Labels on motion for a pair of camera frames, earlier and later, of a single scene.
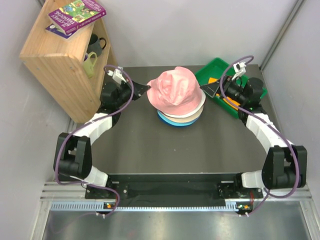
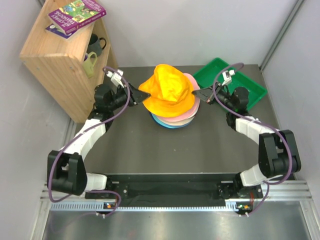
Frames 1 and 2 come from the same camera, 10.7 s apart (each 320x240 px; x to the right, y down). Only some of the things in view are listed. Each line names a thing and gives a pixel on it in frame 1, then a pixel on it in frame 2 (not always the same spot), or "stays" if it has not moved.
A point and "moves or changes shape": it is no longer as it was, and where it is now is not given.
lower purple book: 52,29 stays
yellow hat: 211,80 moves or changes shape
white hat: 180,116 -> 199,102
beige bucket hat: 185,119 -> 178,123
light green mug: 88,66 stays
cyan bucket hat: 173,123 -> 157,120
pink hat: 175,91 -> 194,85
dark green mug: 94,45 stays
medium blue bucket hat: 172,124 -> 157,120
